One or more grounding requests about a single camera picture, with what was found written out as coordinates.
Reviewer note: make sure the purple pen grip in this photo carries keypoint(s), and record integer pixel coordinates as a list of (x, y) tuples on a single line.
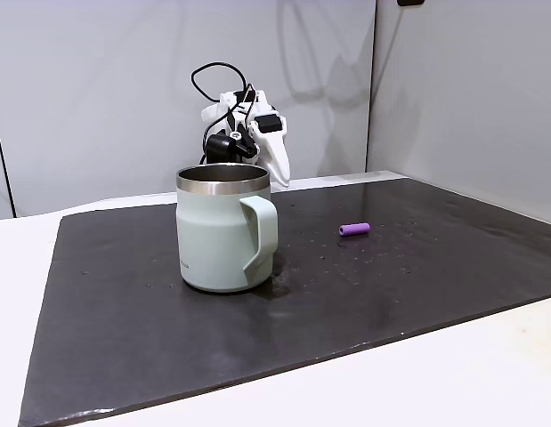
[(354, 229)]

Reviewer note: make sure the pale green steel mug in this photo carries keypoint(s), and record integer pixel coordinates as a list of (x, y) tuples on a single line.
[(221, 231)]

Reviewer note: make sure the black table mat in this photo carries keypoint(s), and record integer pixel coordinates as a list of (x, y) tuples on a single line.
[(302, 302)]

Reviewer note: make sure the black oval camera box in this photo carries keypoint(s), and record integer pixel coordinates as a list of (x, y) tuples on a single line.
[(219, 144)]

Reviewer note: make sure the black wall fixture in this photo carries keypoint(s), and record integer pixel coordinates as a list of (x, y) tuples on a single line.
[(410, 2)]

